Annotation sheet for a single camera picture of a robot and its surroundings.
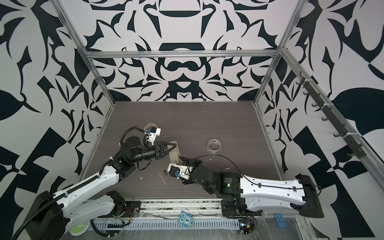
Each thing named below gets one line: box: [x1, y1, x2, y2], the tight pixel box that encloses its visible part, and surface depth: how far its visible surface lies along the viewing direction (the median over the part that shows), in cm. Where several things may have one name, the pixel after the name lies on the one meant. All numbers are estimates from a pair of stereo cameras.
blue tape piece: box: [274, 214, 287, 228], surface depth 72 cm
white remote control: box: [167, 141, 183, 165], surface depth 70 cm
